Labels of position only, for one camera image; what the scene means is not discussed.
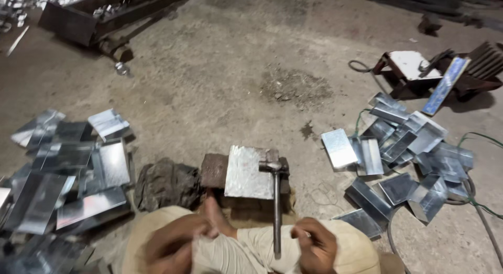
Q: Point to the person's right hand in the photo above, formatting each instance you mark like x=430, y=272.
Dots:
x=320, y=246

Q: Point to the person's left hand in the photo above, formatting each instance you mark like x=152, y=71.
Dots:
x=188, y=232

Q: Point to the person's right fingers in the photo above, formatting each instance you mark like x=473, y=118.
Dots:
x=301, y=234

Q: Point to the person's left fingers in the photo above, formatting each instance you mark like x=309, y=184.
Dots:
x=204, y=230

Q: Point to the person's bare foot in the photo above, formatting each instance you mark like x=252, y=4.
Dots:
x=216, y=215

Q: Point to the person's beige trousers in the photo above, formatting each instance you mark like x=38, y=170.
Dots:
x=251, y=246

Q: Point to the dark crumpled cloth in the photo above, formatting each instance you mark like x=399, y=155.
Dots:
x=167, y=183

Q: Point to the rusty iron anvil block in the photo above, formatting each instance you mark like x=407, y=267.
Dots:
x=214, y=170

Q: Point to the flat galvanized metal sheet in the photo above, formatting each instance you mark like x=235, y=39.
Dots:
x=247, y=174

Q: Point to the heap of folded galvanized trays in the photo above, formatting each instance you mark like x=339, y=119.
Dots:
x=408, y=164

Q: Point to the heap of flat galvanized sheets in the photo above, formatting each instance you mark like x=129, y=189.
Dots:
x=66, y=175

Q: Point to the small shiny metal can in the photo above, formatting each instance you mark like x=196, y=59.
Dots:
x=122, y=69

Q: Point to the low stool with white top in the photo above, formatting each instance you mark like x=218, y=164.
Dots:
x=406, y=65

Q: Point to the brown wooden block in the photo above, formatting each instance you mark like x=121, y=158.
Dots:
x=116, y=48

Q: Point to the blue-tinted metal sheet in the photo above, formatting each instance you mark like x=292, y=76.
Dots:
x=446, y=87

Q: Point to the dark metal snips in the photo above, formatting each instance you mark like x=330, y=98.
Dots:
x=434, y=63

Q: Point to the rusty metal machine base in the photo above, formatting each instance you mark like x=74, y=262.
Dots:
x=477, y=85

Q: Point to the dark metal lump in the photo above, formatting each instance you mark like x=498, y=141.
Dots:
x=429, y=24

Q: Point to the dark ribbed metal part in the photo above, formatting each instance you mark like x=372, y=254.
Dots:
x=487, y=60

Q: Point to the long thin metal strip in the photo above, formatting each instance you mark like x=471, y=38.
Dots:
x=17, y=40

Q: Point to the bundle of dark metal rods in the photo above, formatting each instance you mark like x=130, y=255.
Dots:
x=432, y=1

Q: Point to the pile of small metal pieces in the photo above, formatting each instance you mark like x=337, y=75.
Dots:
x=23, y=3

